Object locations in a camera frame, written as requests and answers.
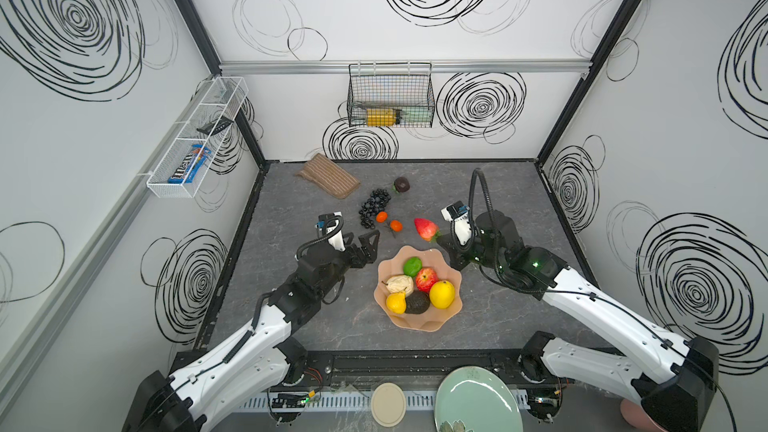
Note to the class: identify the red fake apple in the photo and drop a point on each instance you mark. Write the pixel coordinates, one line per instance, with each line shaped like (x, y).
(425, 279)

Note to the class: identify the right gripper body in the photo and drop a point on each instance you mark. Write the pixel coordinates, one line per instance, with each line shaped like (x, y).
(452, 240)

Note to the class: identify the black wire wall basket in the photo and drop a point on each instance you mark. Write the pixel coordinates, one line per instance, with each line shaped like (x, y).
(387, 85)

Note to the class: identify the brown folded cloth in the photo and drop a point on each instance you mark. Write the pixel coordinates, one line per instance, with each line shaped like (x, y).
(329, 177)

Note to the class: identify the green plate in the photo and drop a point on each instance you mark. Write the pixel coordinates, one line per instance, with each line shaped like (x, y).
(472, 398)

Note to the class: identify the pink wavy fruit bowl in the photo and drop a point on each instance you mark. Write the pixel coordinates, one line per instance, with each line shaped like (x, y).
(433, 319)

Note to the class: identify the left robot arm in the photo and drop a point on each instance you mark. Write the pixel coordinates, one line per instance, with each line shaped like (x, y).
(262, 353)

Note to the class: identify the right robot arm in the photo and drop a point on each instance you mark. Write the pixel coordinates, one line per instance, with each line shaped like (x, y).
(672, 379)

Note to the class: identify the green item in basket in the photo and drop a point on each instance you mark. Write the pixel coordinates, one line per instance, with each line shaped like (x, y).
(416, 116)

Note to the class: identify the yellow bottle in basket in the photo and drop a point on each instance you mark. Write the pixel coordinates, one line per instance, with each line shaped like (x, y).
(382, 117)

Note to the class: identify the pink cup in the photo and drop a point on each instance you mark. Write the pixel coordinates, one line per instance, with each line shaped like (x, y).
(635, 416)

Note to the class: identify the green fake lime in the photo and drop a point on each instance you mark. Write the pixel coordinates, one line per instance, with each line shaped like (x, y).
(412, 266)

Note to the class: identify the black fake grape bunch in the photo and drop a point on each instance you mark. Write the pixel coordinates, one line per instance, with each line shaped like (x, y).
(376, 203)

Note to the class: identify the beige round lid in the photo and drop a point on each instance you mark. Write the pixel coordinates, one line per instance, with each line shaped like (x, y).
(388, 405)

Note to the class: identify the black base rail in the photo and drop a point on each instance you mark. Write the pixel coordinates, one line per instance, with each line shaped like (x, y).
(420, 366)

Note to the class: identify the small yellow fake lemon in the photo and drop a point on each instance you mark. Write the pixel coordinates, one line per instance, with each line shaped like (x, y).
(396, 302)

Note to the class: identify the dark fake avocado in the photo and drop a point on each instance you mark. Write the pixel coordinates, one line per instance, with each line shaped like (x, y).
(417, 302)

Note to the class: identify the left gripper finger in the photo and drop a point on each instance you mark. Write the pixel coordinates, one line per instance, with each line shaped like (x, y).
(370, 240)
(361, 257)

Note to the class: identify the large yellow fake lemon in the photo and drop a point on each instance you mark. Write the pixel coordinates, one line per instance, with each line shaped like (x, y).
(442, 294)

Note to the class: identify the beige fake pear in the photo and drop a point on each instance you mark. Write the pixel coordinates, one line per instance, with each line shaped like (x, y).
(399, 284)

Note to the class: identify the white wire wall shelf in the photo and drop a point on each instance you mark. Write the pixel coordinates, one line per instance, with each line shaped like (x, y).
(216, 97)

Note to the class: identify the red fake strawberry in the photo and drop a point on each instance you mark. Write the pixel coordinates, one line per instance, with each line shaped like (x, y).
(427, 229)

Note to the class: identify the dark brown fake fig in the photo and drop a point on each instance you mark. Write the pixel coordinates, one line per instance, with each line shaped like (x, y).
(401, 185)

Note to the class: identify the blue candy packet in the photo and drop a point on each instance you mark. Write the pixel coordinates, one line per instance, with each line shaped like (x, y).
(187, 169)

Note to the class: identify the black remote control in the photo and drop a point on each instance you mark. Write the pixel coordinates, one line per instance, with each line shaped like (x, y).
(215, 127)

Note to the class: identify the white cable duct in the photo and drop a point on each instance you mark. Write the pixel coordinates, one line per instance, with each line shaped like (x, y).
(326, 402)

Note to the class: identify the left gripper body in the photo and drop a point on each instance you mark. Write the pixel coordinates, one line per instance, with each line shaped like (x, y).
(359, 249)

